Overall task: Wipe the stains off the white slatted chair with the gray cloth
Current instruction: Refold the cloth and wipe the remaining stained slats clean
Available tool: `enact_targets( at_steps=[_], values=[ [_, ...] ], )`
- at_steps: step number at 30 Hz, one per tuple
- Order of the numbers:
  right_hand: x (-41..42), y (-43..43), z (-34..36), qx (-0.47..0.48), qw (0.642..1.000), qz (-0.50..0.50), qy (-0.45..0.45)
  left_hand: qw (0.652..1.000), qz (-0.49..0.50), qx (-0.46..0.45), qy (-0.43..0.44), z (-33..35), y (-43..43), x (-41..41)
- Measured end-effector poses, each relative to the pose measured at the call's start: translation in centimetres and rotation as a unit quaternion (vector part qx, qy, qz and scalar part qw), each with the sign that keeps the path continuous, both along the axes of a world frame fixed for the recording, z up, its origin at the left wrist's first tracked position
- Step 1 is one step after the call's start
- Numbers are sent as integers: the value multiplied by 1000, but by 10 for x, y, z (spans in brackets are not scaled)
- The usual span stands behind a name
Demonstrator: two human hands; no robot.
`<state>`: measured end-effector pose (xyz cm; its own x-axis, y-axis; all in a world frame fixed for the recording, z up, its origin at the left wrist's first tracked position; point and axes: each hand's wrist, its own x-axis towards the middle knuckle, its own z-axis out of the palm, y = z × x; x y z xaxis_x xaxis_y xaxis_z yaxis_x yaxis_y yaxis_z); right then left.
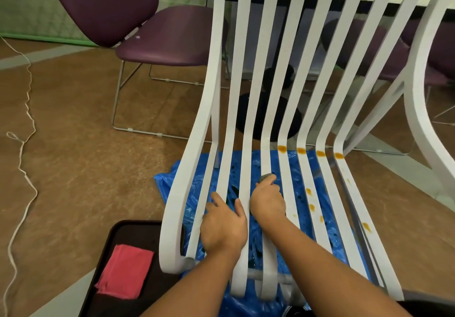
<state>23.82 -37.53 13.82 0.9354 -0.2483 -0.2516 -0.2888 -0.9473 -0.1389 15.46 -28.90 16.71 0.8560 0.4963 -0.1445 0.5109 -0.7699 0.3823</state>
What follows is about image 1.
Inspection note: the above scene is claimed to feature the person's left hand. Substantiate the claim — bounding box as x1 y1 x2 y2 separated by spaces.
200 191 248 257

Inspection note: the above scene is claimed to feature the person's right hand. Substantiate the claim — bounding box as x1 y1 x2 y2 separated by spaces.
250 174 287 226

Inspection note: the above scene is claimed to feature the white slatted chair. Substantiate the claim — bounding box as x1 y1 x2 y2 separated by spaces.
158 0 455 301

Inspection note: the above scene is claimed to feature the person's right forearm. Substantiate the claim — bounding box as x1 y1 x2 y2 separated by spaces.
261 215 413 317

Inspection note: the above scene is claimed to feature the person's left forearm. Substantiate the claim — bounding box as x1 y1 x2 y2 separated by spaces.
140 247 242 317

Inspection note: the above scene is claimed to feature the purple lounge chair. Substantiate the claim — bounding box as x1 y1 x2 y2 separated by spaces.
319 16 455 156
39 0 230 141

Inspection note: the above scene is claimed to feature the blue plastic sheet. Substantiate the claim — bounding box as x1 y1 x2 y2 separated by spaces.
154 149 372 317

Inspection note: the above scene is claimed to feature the black round table base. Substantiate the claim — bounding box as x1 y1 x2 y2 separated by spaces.
236 64 303 143

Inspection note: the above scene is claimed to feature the dark brown tray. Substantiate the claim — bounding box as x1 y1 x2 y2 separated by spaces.
78 220 185 317

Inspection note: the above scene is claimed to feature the pink cloth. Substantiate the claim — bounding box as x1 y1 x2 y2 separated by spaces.
94 244 155 300

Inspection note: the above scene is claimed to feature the white cord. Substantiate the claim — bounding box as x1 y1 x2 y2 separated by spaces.
0 36 39 317

